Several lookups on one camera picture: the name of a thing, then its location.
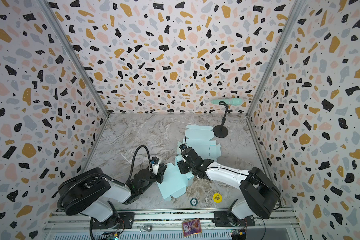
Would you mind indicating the black microphone stand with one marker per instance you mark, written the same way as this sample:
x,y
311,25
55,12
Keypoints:
x,y
220,131

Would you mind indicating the aluminium left corner post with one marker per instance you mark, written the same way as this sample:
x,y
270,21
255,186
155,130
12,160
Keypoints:
x,y
54,23

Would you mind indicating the aluminium right corner post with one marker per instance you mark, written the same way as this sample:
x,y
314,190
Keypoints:
x,y
294,14

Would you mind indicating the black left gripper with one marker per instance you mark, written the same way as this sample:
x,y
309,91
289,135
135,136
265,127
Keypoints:
x,y
161,172

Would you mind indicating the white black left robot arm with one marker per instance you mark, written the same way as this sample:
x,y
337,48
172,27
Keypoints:
x,y
89,193

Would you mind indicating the aluminium corner post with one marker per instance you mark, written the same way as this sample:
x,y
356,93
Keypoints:
x,y
294,14
54,23

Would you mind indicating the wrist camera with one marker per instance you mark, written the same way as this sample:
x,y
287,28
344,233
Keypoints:
x,y
155,164
183,148

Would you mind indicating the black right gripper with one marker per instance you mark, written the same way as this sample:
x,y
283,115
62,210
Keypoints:
x,y
185,154

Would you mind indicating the purple snack packet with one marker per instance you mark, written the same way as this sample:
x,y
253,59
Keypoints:
x,y
191,227

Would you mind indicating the mint paper box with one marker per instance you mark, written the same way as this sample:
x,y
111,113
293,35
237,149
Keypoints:
x,y
174,183
201,139

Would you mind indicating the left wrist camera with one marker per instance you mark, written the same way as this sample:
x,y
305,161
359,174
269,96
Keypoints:
x,y
155,164

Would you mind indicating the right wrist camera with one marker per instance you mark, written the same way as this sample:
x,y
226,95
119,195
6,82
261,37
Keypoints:
x,y
183,148

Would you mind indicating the flat mint paper box blank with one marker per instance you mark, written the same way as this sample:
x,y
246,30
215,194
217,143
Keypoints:
x,y
201,139

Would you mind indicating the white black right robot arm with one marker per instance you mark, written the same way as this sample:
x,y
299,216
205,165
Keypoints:
x,y
260,194

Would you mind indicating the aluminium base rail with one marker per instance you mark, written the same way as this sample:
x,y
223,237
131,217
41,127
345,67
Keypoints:
x,y
167,225

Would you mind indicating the yellow round sticker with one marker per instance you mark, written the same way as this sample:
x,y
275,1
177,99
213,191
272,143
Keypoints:
x,y
217,198

